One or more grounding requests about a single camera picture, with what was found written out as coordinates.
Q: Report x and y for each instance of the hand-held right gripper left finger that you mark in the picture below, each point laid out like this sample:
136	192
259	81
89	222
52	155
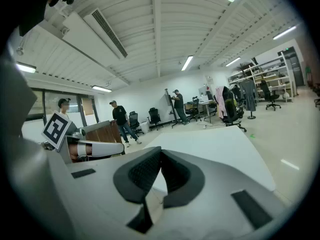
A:
100	196

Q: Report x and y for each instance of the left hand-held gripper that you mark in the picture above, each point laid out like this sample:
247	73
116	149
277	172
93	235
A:
56	130

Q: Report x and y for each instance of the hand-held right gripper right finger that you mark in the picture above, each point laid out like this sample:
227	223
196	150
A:
212	196

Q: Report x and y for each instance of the brown wooden cabinet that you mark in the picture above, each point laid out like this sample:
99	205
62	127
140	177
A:
105	134

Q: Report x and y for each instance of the black office chair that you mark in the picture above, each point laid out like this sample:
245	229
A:
232	111
192	109
154	116
270	95
134	122

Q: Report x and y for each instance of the white plastic bin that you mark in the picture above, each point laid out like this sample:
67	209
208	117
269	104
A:
144	127

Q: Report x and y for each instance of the dark framed window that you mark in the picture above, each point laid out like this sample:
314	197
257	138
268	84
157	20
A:
51	100

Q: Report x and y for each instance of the screen on rolling stand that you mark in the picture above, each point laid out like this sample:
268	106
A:
169	104

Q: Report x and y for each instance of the black coat rack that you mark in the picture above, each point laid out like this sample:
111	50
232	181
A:
251	117

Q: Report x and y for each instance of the office desk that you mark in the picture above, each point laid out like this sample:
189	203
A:
206	104

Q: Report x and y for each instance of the pink garment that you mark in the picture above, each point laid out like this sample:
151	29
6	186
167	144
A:
220	101

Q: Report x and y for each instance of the grey garment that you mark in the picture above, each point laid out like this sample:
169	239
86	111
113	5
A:
248	94

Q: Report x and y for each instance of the white ceiling air conditioner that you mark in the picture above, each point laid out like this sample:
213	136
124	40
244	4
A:
105	34

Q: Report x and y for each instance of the white ceiling sensor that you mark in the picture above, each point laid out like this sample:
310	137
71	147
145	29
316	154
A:
20	50

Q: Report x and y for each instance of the white shelving unit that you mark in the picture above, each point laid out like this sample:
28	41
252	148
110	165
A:
267	76

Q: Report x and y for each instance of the potted plant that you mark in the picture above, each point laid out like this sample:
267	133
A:
242	67

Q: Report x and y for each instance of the dark door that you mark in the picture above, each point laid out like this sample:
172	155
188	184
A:
294	66

